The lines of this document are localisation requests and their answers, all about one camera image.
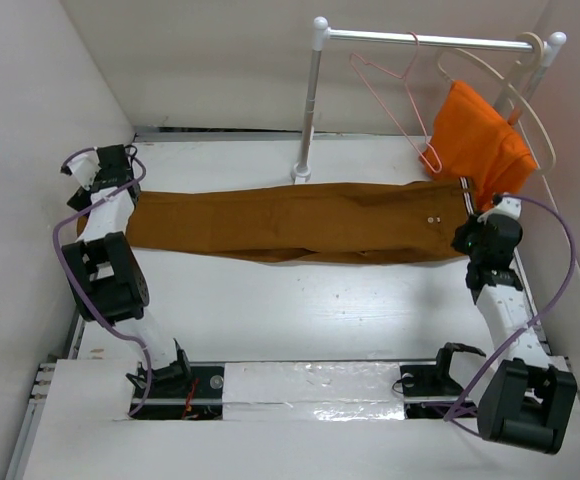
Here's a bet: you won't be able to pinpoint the brown trousers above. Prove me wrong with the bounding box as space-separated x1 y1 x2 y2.
76 179 474 266

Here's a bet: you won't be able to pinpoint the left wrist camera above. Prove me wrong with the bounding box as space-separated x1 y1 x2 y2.
60 147 100 191

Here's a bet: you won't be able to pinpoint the silver tape strip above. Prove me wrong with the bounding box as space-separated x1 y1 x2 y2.
222 361 405 422

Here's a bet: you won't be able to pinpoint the white clothes rack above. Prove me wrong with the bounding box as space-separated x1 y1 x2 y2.
289 17 569 186

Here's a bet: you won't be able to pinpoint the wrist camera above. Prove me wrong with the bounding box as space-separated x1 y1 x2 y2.
60 147 100 191
477 194 522 224

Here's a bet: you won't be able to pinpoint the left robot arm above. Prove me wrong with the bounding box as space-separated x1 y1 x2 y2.
55 144 193 397

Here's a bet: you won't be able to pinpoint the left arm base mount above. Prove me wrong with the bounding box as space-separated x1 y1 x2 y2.
127 363 225 421

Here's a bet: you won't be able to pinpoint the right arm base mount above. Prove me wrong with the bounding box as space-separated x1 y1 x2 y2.
392 342 486 420

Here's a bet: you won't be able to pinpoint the cream wooden hanger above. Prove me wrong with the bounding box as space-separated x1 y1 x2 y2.
435 31 568 176

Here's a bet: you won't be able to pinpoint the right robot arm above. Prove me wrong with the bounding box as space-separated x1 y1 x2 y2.
452 213 578 455

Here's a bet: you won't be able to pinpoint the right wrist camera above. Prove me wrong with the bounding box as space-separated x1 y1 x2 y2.
477 194 522 224

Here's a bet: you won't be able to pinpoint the pink wire hanger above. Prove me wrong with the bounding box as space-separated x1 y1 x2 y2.
348 32 444 174

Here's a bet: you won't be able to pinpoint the orange garment on hanger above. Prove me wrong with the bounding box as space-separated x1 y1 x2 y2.
420 81 538 210

